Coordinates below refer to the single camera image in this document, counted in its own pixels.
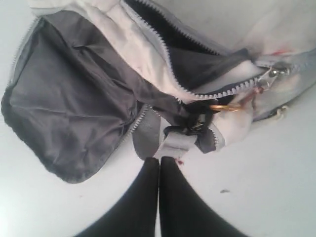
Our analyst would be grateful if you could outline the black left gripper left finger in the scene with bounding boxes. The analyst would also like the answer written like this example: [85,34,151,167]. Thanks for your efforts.
[77,158,159,237]

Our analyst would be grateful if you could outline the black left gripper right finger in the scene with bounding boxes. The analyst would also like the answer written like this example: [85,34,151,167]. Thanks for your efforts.
[159,157,244,237]

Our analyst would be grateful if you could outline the white and grey backpack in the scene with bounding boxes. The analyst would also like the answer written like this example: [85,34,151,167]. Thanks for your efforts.
[1,0,316,184]

